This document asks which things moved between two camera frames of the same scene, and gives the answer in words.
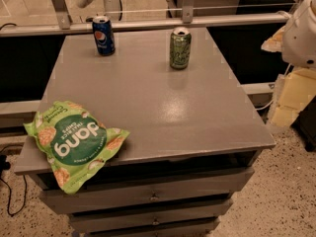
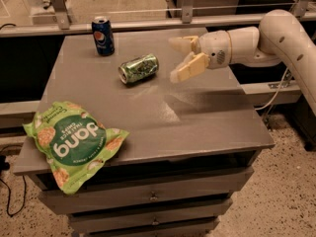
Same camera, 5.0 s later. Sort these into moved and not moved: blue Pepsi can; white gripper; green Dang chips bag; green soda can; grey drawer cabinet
Moved: white gripper; green soda can
Not moved: blue Pepsi can; green Dang chips bag; grey drawer cabinet
